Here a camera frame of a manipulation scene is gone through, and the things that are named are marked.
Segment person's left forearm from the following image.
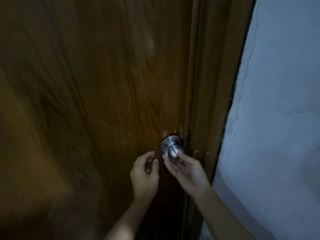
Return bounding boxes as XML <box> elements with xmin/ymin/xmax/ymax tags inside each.
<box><xmin>104</xmin><ymin>195</ymin><xmax>156</xmax><ymax>240</ymax></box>

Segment brown wooden door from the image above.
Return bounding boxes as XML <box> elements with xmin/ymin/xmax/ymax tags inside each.
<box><xmin>0</xmin><ymin>0</ymin><xmax>194</xmax><ymax>240</ymax></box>

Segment person's right forearm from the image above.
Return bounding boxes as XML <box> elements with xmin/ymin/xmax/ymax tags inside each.
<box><xmin>194</xmin><ymin>183</ymin><xmax>258</xmax><ymax>240</ymax></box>

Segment person's left hand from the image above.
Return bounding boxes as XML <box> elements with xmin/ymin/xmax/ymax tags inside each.
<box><xmin>130</xmin><ymin>151</ymin><xmax>160</xmax><ymax>200</ymax></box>

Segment silver metal door knob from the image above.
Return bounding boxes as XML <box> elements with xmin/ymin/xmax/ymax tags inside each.
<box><xmin>161</xmin><ymin>135</ymin><xmax>185</xmax><ymax>165</ymax></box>

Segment brown wooden door frame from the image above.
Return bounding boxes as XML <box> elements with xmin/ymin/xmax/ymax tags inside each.
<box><xmin>180</xmin><ymin>0</ymin><xmax>257</xmax><ymax>240</ymax></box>

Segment person's right hand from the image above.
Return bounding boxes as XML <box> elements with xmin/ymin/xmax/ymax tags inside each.
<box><xmin>162</xmin><ymin>151</ymin><xmax>211</xmax><ymax>194</ymax></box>

